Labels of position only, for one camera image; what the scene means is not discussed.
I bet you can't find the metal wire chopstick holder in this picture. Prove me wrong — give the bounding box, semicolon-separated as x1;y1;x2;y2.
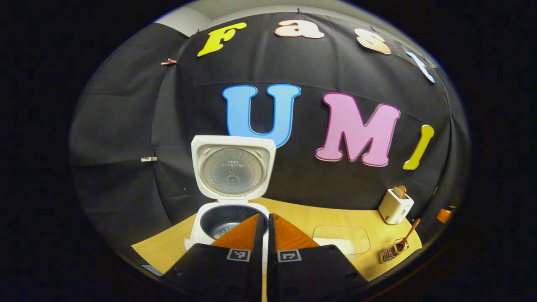
379;239;410;264

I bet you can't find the white toaster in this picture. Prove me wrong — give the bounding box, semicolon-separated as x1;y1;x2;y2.
378;188;415;225

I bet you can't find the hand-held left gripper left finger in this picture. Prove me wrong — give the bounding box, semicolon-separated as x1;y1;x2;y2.
162;213;268;302

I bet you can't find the white rice cooker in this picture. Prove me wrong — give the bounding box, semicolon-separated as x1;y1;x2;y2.
185;135;277;269

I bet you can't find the clear plastic container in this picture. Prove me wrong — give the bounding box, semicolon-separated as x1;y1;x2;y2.
313;225;371;263

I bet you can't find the black backdrop cloth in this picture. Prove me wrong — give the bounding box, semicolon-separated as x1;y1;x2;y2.
69;10;470;252

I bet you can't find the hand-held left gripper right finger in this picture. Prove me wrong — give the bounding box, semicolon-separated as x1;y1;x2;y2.
267;213;370;302

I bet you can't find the brown wooden spoon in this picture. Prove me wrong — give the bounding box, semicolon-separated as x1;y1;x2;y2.
394;218;421;253

